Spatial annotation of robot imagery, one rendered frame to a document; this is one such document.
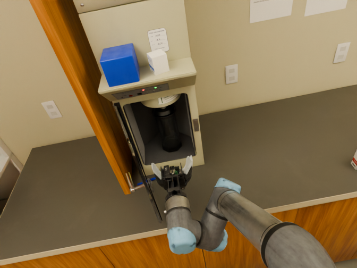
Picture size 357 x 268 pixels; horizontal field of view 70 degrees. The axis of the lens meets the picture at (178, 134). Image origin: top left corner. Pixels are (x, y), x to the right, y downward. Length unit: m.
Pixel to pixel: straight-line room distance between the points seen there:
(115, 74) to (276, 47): 0.97
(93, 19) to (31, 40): 0.61
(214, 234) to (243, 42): 1.00
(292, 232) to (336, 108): 1.25
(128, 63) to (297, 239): 0.62
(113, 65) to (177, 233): 0.52
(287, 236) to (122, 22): 0.73
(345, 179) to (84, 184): 1.20
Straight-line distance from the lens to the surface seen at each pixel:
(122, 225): 1.17
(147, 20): 0.87
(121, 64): 0.81
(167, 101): 1.03
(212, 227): 0.79
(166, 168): 0.86
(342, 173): 1.33
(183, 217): 0.76
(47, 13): 0.82
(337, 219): 1.50
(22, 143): 1.86
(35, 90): 1.58
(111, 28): 0.89
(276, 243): 0.49
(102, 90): 0.85
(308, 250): 0.47
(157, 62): 0.83
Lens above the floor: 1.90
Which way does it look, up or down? 41 degrees down
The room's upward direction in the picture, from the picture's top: 12 degrees counter-clockwise
